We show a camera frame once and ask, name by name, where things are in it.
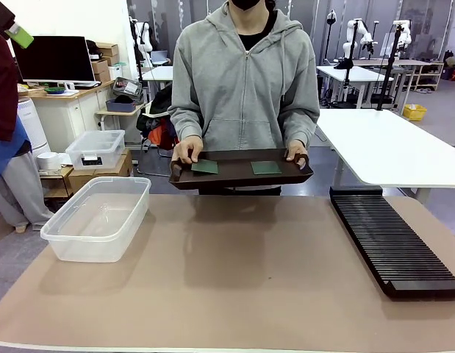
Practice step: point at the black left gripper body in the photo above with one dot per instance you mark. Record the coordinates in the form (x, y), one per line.
(1, 13)

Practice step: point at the green PCB board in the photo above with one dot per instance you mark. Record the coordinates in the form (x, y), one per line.
(206, 167)
(265, 168)

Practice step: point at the dark brown serving tray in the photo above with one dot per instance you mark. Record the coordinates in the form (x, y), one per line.
(234, 178)

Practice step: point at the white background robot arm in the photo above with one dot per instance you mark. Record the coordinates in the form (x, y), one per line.
(354, 36)
(144, 36)
(404, 35)

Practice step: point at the person's left forearm grey sleeve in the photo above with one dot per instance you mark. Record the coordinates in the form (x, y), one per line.
(301, 127)

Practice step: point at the person's right forearm grey sleeve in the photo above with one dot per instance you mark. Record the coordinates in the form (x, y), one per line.
(183, 123)

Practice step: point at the person's right hand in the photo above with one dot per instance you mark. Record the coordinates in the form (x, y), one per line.
(188, 149)

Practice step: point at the person's left hand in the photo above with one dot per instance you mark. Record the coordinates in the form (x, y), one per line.
(297, 150)

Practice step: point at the black computer monitor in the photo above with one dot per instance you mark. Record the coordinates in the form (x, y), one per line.
(52, 59)

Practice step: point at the green plate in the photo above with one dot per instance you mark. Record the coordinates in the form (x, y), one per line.
(55, 89)

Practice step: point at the bystander in maroon top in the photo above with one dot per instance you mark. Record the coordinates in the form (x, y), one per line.
(3, 110)

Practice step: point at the small cardboard box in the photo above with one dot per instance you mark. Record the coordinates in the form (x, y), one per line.
(99, 66)
(109, 49)
(103, 76)

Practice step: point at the white air purifier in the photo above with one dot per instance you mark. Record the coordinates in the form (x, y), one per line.
(32, 125)

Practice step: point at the white cabinet wooden top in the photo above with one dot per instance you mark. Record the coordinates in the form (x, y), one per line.
(69, 114)

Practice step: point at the tilted grey tray with label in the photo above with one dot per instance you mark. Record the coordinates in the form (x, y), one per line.
(127, 87)

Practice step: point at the grey blue bin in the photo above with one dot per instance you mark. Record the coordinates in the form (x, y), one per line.
(120, 106)

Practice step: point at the small wooden side table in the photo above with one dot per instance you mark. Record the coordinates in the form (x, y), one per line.
(118, 114)

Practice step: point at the small white round device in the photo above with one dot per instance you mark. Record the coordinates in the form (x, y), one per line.
(49, 161)

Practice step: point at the clear lidded storage box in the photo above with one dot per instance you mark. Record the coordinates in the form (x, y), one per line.
(96, 149)

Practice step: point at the white background table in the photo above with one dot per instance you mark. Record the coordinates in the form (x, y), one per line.
(355, 75)
(159, 73)

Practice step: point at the chair with piled clothes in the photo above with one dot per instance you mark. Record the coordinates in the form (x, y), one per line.
(159, 121)

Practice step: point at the large cardboard box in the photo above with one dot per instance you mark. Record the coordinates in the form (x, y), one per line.
(113, 173)

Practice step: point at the clear plastic open box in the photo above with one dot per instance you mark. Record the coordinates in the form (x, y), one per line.
(98, 220)

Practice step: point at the black face mask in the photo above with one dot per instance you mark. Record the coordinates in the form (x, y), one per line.
(245, 3)

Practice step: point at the grey zip hoodie torso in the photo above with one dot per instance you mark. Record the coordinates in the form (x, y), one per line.
(245, 92)

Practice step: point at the black undershirt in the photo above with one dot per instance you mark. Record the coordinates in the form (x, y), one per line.
(253, 39)

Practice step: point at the large white table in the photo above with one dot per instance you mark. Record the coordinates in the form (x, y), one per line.
(389, 147)

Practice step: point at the yellow plastic basket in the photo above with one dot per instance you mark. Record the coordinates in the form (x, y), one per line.
(414, 112)

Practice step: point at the wooden shelf bench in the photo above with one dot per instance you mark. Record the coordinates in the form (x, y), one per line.
(422, 71)

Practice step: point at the black slotted PCB rack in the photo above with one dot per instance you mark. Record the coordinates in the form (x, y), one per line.
(389, 239)

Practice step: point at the black camera stand pole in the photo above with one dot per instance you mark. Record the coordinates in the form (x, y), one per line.
(349, 62)
(390, 66)

